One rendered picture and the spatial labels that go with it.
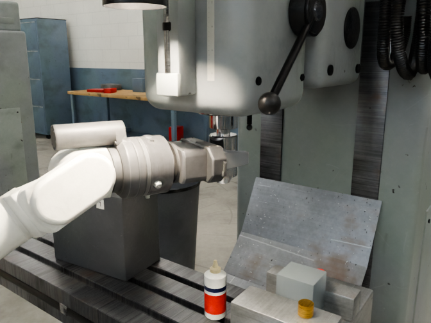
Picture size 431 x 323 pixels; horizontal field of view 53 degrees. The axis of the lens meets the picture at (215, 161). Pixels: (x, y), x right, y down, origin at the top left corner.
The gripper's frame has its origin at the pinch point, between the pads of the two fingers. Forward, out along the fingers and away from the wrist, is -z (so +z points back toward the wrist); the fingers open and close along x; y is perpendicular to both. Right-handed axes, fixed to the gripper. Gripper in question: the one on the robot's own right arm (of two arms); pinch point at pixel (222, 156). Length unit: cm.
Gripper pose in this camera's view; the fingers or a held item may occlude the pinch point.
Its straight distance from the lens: 71.0
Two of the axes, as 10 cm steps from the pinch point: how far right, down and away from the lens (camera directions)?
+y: -0.1, 9.7, 2.3
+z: -8.5, 1.1, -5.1
